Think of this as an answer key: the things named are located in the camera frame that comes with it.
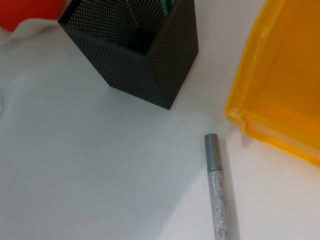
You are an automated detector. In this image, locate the translucent green glass fruit plate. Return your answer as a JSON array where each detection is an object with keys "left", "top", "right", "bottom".
[{"left": 0, "top": 18, "right": 62, "bottom": 47}]

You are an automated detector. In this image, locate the silver glitter pen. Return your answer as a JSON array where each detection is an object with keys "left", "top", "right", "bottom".
[{"left": 204, "top": 133, "right": 241, "bottom": 240}]

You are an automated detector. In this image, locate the yellow translucent plastic bin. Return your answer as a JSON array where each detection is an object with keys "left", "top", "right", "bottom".
[{"left": 223, "top": 0, "right": 320, "bottom": 168}]

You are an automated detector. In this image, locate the red-orange toy orange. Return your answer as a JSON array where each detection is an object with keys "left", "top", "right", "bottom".
[{"left": 0, "top": 0, "right": 68, "bottom": 33}]

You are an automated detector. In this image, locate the black mesh pen holder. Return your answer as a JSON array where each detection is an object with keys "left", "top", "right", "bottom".
[{"left": 57, "top": 0, "right": 200, "bottom": 111}]

